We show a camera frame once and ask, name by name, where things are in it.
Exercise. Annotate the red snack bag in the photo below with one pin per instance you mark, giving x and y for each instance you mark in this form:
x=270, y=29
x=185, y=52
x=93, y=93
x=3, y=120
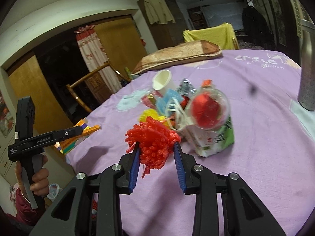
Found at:
x=186, y=90

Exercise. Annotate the dark framed picture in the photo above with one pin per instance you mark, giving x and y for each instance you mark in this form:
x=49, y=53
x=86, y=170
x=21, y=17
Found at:
x=280, y=22

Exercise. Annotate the white paper cup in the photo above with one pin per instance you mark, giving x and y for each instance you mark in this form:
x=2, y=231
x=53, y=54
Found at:
x=163, y=81

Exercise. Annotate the silver metal bottle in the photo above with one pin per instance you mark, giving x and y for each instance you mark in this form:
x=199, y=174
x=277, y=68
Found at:
x=306, y=89

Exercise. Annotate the wooden armchair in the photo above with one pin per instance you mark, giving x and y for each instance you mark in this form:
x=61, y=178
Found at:
x=96, y=85

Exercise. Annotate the maroon sleeve forearm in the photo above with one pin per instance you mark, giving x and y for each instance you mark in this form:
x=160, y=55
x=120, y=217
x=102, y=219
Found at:
x=24, y=212

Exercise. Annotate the yellow cloth covered chair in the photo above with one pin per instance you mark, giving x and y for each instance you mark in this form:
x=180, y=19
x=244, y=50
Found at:
x=222, y=35

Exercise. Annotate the beige hanging jacket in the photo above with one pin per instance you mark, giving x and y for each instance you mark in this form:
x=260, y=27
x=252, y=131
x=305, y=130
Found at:
x=157, y=11

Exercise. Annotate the striped window curtain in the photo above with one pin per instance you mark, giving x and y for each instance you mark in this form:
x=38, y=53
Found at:
x=300, y=14

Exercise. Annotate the tan brown pillow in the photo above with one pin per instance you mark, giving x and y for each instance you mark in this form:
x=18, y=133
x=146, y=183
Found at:
x=193, y=51

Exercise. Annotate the yellow pom-pom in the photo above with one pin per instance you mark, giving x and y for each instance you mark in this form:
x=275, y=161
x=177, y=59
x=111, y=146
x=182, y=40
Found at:
x=154, y=114

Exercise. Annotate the dark wooden wardrobe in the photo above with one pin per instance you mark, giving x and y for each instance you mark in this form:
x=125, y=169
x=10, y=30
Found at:
x=170, y=34

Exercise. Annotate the person's left hand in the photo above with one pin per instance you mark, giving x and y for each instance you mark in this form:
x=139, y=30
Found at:
x=40, y=180

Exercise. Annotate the red pom-pom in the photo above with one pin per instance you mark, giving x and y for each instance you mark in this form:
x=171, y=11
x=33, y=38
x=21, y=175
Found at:
x=156, y=143

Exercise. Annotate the white plastic bag on floor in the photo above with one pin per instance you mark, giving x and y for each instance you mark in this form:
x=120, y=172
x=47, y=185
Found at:
x=54, y=190

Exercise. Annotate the clear ball with red filling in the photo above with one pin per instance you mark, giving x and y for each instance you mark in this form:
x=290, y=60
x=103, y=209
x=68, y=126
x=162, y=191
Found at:
x=209, y=107

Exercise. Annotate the blue face mask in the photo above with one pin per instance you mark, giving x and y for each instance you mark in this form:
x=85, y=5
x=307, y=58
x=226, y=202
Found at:
x=167, y=101

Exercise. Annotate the red white floral curtain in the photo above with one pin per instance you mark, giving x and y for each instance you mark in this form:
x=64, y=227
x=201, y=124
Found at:
x=94, y=56

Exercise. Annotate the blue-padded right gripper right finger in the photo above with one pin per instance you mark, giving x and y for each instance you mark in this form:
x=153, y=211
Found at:
x=198, y=180

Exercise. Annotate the orange paper box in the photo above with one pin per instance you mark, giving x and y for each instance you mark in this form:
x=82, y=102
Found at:
x=68, y=145

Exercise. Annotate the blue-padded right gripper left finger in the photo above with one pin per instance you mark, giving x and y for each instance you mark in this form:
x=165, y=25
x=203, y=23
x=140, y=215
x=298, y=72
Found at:
x=118, y=179

